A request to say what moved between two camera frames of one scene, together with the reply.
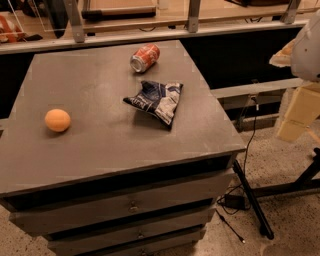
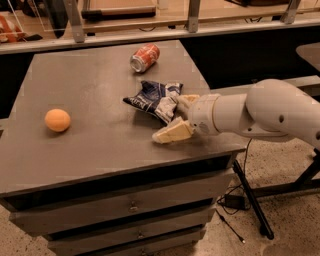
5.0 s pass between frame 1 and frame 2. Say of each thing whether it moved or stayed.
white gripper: moved
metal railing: stayed
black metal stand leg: stayed
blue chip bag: stayed
